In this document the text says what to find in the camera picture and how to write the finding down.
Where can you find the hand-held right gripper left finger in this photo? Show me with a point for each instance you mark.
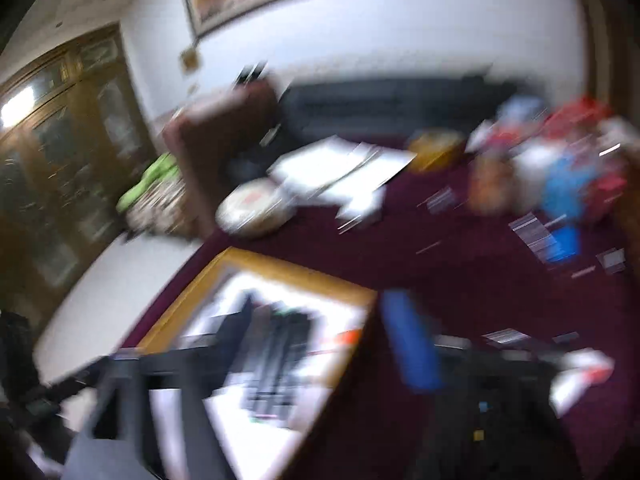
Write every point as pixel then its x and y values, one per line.
pixel 130 390

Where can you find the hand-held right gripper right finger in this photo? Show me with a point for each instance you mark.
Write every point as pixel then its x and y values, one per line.
pixel 412 345

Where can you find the gold rimmed box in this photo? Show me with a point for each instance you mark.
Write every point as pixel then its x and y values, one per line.
pixel 200 280

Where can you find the white jar with red label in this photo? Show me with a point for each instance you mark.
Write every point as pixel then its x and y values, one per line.
pixel 582 377

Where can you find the white papers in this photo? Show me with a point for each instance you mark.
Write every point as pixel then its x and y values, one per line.
pixel 345 170

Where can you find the round gold tin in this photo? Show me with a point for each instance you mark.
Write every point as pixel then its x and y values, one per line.
pixel 437 150

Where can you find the green cloth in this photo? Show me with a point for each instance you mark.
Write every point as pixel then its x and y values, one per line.
pixel 147 182

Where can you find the round white dish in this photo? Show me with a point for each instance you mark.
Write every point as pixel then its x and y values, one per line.
pixel 252 207

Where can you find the blue cartoon print tub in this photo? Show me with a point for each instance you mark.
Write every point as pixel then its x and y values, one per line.
pixel 565 187

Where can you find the wooden glass door cabinet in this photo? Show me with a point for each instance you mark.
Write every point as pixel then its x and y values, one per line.
pixel 65 160

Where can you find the grey chair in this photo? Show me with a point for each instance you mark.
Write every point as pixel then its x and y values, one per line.
pixel 390 105

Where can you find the brown chair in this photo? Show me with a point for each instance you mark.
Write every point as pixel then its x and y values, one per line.
pixel 220 130

